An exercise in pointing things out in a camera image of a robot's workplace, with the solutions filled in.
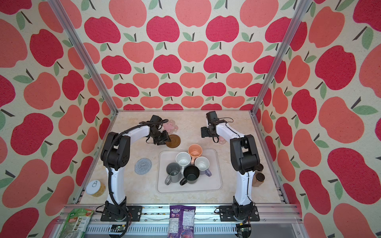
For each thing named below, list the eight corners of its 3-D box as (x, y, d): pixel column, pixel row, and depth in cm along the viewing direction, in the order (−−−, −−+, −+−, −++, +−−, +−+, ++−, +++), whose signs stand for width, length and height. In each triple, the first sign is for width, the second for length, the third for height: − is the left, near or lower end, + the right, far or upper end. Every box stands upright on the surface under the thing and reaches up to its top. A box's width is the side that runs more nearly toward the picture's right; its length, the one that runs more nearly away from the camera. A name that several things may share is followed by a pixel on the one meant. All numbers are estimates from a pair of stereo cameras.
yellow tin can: (89, 197, 82) (83, 193, 77) (95, 184, 87) (89, 180, 81) (103, 197, 82) (98, 193, 77) (108, 184, 87) (103, 180, 82)
